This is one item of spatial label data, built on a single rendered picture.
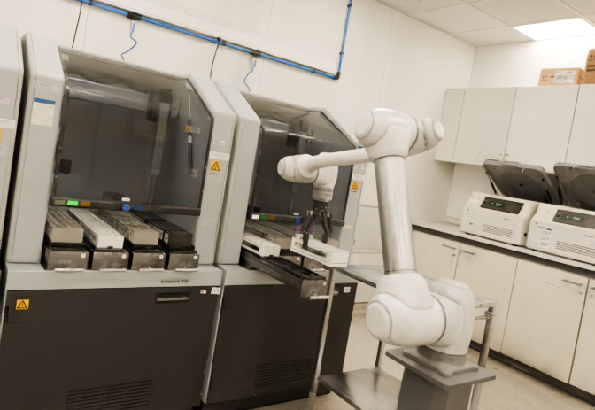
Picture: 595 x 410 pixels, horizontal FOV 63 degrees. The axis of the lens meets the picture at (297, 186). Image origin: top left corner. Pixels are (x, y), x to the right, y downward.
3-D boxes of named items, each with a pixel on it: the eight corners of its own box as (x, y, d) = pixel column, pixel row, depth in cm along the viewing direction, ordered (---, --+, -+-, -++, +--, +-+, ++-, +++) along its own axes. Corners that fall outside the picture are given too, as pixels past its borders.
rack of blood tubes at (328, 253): (289, 250, 227) (291, 236, 227) (306, 250, 233) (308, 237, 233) (329, 266, 203) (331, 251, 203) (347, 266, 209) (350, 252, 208)
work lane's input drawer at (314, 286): (222, 255, 251) (225, 237, 250) (245, 255, 259) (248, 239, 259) (305, 301, 192) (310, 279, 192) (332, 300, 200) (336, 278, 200)
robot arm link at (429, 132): (411, 129, 185) (384, 123, 178) (449, 113, 171) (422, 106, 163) (413, 163, 182) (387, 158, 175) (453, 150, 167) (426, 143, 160)
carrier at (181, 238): (189, 245, 219) (191, 233, 219) (191, 247, 218) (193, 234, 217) (165, 245, 212) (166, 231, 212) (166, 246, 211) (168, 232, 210)
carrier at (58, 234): (81, 243, 192) (83, 228, 192) (82, 243, 191) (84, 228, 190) (49, 242, 185) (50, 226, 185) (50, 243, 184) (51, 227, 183)
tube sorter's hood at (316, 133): (204, 202, 273) (220, 88, 270) (291, 210, 309) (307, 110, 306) (249, 220, 232) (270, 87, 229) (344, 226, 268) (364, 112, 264)
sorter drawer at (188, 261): (120, 235, 259) (123, 218, 259) (146, 235, 268) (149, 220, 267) (171, 273, 201) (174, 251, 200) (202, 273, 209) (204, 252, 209)
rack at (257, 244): (230, 243, 249) (233, 232, 248) (248, 244, 255) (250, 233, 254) (261, 259, 225) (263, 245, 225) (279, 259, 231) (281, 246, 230)
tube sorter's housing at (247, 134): (132, 337, 309) (170, 83, 301) (246, 328, 359) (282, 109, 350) (203, 428, 224) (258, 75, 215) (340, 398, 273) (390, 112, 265)
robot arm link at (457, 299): (479, 353, 157) (491, 287, 156) (441, 358, 148) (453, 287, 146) (440, 334, 171) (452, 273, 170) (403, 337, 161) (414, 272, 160)
